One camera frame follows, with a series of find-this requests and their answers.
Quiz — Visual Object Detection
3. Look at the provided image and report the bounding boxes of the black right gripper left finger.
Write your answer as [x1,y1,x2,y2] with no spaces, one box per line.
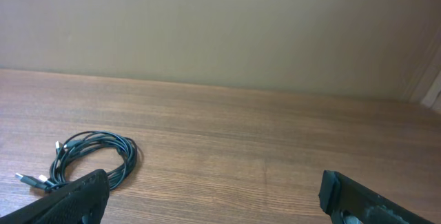
[1,169,110,224]

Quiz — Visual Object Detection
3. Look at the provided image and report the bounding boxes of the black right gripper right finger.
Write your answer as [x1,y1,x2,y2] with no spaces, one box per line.
[318,170,433,224]

